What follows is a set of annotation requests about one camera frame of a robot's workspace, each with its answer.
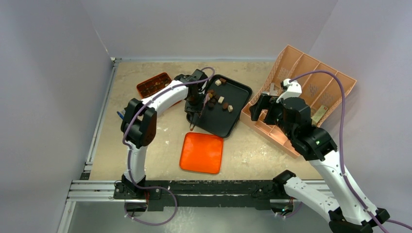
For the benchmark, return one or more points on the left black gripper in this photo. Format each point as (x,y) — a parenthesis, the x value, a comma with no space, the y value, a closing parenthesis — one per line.
(197,108)

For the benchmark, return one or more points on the pink metal tongs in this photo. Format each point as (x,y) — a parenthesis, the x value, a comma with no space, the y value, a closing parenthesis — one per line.
(196,116)

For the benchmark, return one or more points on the staple box in organizer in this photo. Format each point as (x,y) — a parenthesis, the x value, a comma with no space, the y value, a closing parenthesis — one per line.
(318,114)

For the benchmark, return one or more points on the round brown chocolate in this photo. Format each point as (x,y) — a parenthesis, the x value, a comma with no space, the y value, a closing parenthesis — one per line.
(225,106)

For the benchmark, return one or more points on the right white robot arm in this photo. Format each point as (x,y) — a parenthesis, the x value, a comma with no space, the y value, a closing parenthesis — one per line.
(349,211)

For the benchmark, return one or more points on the pink desk organizer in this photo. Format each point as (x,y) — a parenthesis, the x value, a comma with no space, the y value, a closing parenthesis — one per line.
(317,89)

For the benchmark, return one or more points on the orange box lid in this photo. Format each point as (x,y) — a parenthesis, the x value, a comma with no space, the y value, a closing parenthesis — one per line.
(201,153)

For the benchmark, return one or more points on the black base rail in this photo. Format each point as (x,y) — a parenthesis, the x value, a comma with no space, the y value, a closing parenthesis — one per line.
(258,194)

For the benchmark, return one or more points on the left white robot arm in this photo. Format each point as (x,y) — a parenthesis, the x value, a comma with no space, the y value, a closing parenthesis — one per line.
(139,122)

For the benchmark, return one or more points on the white chocolate cube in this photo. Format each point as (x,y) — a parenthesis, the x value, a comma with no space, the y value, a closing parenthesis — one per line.
(220,100)

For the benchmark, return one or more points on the blue stapler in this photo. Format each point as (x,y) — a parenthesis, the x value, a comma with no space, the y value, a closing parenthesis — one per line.
(120,114)

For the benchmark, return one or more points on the orange chocolate box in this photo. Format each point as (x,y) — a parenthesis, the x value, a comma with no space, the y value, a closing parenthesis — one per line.
(153,85)

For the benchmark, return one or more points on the black tray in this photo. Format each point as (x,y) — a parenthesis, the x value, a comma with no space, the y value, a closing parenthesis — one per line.
(215,120)

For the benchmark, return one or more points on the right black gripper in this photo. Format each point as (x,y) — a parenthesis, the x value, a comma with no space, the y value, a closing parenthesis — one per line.
(268,105)

